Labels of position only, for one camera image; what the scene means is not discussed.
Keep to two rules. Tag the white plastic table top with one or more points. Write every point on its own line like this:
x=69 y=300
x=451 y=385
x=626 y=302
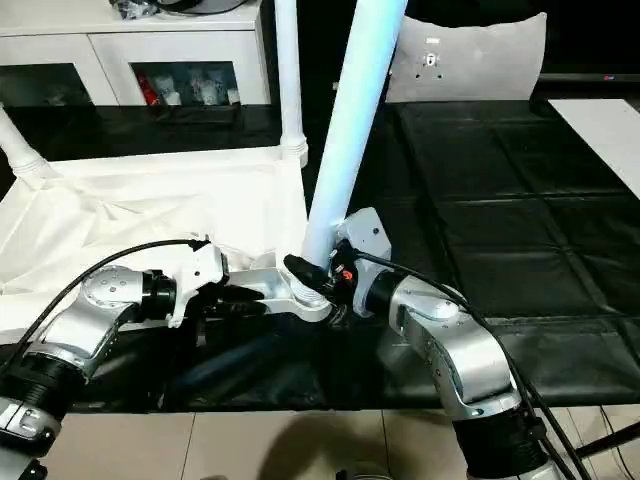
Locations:
x=150 y=200

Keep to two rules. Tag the white plastic table leg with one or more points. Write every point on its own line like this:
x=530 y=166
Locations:
x=355 y=125
x=20 y=145
x=287 y=75

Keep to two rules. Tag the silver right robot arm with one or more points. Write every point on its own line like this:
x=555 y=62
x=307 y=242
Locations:
x=450 y=340

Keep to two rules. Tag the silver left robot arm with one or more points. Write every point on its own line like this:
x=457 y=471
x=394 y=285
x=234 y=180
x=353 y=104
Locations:
x=90 y=310

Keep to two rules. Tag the black work mat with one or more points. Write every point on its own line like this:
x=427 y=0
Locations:
x=500 y=200

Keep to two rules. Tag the dark right robot foot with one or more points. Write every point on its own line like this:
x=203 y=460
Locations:
x=367 y=475

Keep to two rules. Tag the white glass-door cabinet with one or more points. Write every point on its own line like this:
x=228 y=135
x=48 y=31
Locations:
x=125 y=50

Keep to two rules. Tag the grey rice cooker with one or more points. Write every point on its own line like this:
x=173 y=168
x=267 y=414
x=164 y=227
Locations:
x=200 y=4

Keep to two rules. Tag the black tripod leg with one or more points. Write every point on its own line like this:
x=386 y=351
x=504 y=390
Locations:
x=610 y=440

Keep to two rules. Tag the dark clutter pile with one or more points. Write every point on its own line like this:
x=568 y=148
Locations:
x=135 y=9

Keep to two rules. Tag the black bar with red mark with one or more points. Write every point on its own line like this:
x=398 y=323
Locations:
x=590 y=78

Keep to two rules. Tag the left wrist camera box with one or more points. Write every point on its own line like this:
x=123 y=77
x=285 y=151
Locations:
x=200 y=270

